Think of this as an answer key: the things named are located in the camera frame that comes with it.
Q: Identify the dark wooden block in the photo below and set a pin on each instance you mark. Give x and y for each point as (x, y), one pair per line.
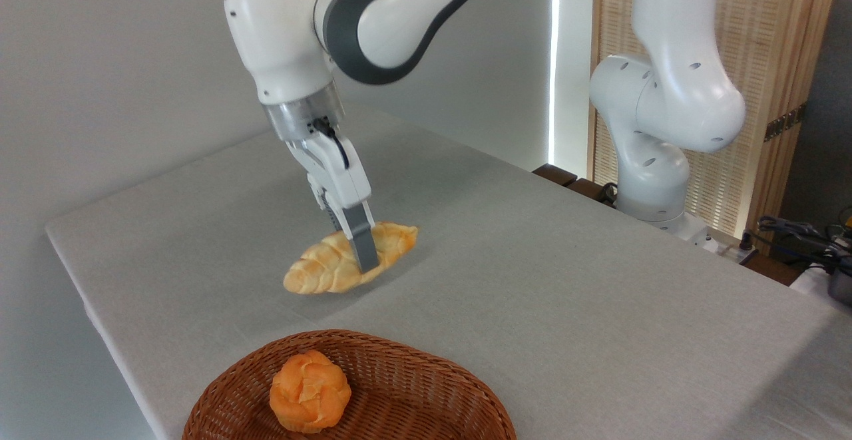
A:
(554, 174)

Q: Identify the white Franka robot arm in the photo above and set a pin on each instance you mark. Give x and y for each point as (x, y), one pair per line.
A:
(286, 34)

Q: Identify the black metal screen hinge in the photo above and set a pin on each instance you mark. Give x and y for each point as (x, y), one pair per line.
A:
(785, 122)

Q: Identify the brown wicker basket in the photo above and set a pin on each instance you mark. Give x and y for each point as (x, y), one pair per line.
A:
(413, 393)

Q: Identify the grey tablecloth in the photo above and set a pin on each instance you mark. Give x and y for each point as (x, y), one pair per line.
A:
(599, 327)

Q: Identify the wooden slat screen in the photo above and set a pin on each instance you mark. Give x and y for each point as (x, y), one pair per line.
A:
(772, 34)

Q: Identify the round orange bread roll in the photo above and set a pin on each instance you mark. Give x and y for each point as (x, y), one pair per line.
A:
(309, 393)

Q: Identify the white vertical light strip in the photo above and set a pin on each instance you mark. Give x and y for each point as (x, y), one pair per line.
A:
(557, 60)

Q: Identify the long braided bread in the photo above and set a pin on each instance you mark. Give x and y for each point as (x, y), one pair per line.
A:
(319, 270)

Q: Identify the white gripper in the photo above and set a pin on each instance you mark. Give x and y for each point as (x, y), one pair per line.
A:
(339, 177)

